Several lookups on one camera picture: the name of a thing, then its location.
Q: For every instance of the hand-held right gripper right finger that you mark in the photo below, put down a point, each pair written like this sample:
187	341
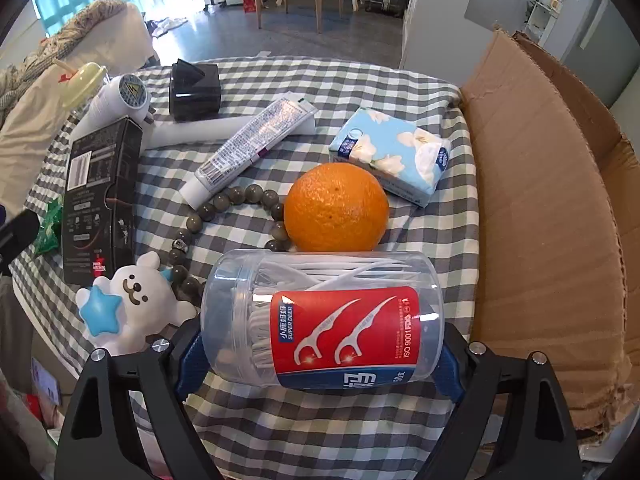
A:
452	370

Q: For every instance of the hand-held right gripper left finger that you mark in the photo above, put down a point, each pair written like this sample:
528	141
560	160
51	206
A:
189	366

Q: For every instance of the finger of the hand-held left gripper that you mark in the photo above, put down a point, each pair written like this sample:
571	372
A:
20	234

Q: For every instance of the clear floss pick jar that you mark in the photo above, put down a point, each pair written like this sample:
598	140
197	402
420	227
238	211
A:
350	330

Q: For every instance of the brown cardboard box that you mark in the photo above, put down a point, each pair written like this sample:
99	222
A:
540	210

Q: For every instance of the black hair dryer nozzle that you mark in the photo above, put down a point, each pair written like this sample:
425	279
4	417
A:
195	92

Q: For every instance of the green foil packet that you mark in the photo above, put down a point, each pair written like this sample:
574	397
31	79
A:
49	227

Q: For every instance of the white bear toy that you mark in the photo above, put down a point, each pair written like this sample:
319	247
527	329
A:
135	300

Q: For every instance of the black cardboard packet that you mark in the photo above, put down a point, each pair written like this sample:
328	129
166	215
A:
100	200

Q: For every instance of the bed with white sheet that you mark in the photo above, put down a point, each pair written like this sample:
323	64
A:
30	130

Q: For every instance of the grey checkered tablecloth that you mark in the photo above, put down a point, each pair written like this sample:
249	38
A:
280	435

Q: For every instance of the glass cup with green lid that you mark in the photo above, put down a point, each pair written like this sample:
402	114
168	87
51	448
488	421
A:
85	82

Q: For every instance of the white hair dryer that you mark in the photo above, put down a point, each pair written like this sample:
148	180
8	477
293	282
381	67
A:
125	94

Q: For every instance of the orange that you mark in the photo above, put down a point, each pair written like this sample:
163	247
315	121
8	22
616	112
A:
335	207

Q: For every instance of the grey patterned blanket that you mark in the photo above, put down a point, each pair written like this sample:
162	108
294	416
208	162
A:
75	35

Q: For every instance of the white foam strip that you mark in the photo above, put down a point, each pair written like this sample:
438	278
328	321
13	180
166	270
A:
200	128

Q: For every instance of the blue floral tissue pack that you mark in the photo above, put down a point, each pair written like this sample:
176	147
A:
395	152

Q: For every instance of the white toothpaste tube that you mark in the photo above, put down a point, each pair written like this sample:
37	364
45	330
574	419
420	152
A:
250	147

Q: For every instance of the white slippers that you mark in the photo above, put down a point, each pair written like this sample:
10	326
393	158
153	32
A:
167	26

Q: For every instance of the white shelf rack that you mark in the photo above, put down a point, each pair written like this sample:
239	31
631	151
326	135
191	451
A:
545	15

